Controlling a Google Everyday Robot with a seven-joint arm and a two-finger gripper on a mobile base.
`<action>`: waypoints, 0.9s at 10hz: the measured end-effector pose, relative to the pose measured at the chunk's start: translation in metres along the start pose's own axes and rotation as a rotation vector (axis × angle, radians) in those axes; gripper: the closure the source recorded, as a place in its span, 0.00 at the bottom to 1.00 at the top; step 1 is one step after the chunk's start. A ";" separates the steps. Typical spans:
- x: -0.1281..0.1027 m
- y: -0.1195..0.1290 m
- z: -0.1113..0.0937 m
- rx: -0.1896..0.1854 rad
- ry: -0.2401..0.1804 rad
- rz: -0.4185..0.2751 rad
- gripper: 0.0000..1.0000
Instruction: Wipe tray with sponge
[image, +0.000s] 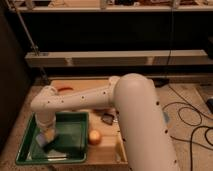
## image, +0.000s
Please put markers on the red curved toy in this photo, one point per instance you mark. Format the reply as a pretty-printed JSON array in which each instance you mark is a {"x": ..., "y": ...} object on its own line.
[{"x": 64, "y": 88}]

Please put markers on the wooden shelf beam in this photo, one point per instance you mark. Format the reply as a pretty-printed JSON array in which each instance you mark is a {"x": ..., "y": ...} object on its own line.
[{"x": 118, "y": 58}]

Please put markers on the blue yellow sponge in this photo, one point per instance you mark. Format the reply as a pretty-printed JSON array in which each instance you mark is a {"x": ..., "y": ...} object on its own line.
[{"x": 45, "y": 138}]

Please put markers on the metal diagonal rod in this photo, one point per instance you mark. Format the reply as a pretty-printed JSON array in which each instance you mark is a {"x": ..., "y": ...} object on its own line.
[{"x": 34, "y": 47}]

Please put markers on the wooden board table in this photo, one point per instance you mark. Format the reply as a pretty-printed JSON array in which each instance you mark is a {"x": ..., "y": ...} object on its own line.
[{"x": 104, "y": 152}]

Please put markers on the yellow wooden block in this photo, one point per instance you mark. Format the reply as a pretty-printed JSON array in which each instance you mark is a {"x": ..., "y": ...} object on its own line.
[{"x": 118, "y": 153}]

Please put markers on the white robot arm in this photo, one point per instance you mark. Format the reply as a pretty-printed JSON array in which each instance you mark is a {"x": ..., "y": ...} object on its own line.
[{"x": 143, "y": 128}]

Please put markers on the green plastic tray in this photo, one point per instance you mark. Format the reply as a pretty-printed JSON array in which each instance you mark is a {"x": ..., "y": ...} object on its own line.
[{"x": 70, "y": 146}]

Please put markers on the round orange fruit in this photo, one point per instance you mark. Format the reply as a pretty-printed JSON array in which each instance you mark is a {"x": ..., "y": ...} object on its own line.
[{"x": 94, "y": 137}]

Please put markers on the dark metal small object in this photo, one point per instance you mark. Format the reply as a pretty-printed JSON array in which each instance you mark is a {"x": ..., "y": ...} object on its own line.
[{"x": 108, "y": 118}]

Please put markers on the upper white shelf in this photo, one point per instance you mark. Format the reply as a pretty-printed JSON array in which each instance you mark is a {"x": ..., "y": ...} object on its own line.
[{"x": 110, "y": 5}]

